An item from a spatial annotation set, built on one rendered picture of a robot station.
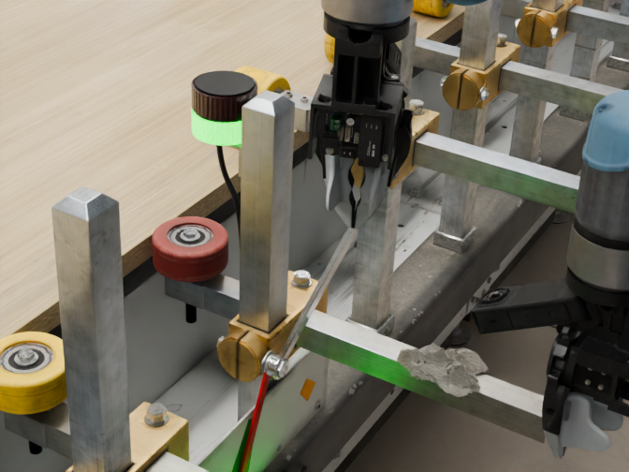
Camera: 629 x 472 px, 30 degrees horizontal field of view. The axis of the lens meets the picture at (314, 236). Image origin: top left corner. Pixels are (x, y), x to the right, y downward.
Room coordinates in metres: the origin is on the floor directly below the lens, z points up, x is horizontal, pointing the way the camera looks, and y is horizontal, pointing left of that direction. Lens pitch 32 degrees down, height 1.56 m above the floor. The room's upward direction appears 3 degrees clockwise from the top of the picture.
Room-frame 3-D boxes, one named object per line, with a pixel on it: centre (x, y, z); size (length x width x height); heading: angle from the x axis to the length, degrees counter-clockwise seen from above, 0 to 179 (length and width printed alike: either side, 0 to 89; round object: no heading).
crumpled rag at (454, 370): (0.90, -0.13, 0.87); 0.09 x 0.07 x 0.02; 61
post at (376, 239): (1.17, -0.07, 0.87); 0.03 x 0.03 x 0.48; 61
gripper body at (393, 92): (0.91, -0.03, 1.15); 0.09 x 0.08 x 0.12; 171
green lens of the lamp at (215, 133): (0.97, 0.09, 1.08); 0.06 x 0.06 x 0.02
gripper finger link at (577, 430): (0.82, -0.25, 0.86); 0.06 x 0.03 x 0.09; 61
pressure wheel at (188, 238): (1.04, 0.13, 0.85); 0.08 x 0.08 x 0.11
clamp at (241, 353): (0.97, 0.04, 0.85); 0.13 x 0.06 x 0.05; 151
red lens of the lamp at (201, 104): (0.97, 0.09, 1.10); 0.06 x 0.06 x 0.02
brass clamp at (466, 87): (1.41, -0.20, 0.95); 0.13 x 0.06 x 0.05; 151
